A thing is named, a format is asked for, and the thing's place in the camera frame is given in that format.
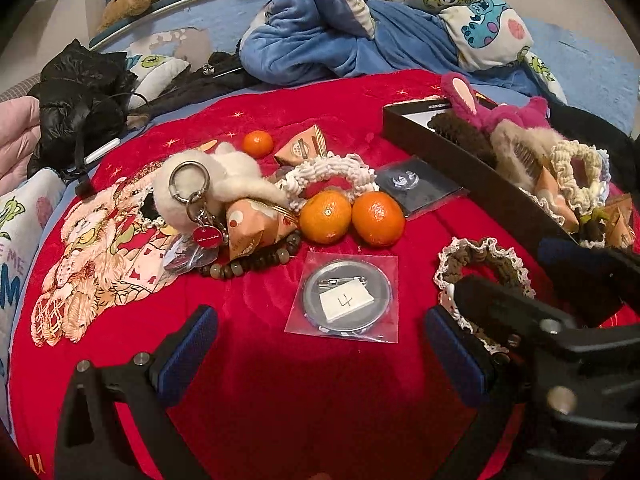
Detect red printed blanket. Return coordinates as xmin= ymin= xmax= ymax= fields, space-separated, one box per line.
xmin=7 ymin=67 xmax=640 ymax=480

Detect black lace scrunchie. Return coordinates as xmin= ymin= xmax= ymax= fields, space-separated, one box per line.
xmin=137 ymin=192 xmax=168 ymax=228

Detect wooden bead bracelet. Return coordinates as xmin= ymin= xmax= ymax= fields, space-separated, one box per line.
xmin=197 ymin=232 xmax=302 ymax=281

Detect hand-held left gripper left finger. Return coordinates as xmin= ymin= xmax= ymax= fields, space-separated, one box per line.
xmin=54 ymin=305 xmax=219 ymax=480

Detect brown lace scrunchie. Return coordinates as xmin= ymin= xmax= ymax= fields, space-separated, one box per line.
xmin=434 ymin=236 xmax=536 ymax=356

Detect pink quilt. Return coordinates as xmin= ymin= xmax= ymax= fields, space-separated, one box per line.
xmin=0 ymin=95 xmax=46 ymax=196

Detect cream plush keychain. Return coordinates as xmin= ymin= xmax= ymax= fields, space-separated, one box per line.
xmin=151 ymin=141 xmax=293 ymax=273

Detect black cloth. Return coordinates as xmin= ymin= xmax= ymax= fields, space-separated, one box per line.
xmin=550 ymin=104 xmax=640 ymax=148

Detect tangerine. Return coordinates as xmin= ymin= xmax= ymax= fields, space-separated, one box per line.
xmin=243 ymin=130 xmax=275 ymax=156
xmin=351 ymin=191 xmax=406 ymax=247
xmin=299 ymin=190 xmax=353 ymax=244

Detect dark badge in clear bag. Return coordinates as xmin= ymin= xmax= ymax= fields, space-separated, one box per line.
xmin=374 ymin=156 xmax=471 ymax=221

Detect brown furry hair clip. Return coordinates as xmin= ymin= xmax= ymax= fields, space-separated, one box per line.
xmin=427 ymin=110 xmax=498 ymax=166

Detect black jacket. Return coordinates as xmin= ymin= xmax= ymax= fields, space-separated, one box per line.
xmin=26 ymin=39 xmax=138 ymax=178

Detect dark brown hair tie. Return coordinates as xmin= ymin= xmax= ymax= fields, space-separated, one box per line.
xmin=580 ymin=210 xmax=609 ymax=247

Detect dark clothes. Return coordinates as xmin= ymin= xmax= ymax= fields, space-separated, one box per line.
xmin=127 ymin=51 xmax=261 ymax=126

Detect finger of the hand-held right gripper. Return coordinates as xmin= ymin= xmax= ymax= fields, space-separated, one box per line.
xmin=539 ymin=237 xmax=640 ymax=327
xmin=452 ymin=275 xmax=577 ymax=357

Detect orange triangular packet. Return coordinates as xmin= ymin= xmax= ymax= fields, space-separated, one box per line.
xmin=274 ymin=124 xmax=328 ymax=166
xmin=602 ymin=195 xmax=638 ymax=248
xmin=225 ymin=197 xmax=301 ymax=261
xmin=537 ymin=170 xmax=581 ymax=226

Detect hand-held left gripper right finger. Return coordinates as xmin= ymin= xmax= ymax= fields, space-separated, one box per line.
xmin=424 ymin=306 xmax=536 ymax=480

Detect round badge in clear bag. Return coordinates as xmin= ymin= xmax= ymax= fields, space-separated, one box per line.
xmin=284 ymin=251 xmax=400 ymax=345

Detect pink plush toy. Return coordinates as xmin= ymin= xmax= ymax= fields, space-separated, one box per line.
xmin=442 ymin=72 xmax=553 ymax=133

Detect black box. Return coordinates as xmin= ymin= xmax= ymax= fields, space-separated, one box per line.
xmin=382 ymin=100 xmax=638 ymax=253

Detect cream knitted scrunchie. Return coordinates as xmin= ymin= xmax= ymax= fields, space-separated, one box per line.
xmin=277 ymin=152 xmax=381 ymax=211

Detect small printed pillow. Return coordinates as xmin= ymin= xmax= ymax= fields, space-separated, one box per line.
xmin=125 ymin=52 xmax=191 ymax=93

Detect blue bed headboard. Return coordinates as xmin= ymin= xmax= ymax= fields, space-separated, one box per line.
xmin=90 ymin=0 xmax=261 ymax=76

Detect white tube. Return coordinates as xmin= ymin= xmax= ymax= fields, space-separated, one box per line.
xmin=82 ymin=137 xmax=121 ymax=165

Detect beige furry hair clip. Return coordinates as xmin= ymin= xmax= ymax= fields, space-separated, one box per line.
xmin=490 ymin=122 xmax=556 ymax=181

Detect blue printed blanket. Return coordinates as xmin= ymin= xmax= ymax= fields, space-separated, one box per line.
xmin=237 ymin=0 xmax=568 ymax=106

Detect white printed pillow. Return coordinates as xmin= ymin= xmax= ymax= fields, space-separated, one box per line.
xmin=0 ymin=167 xmax=68 ymax=411

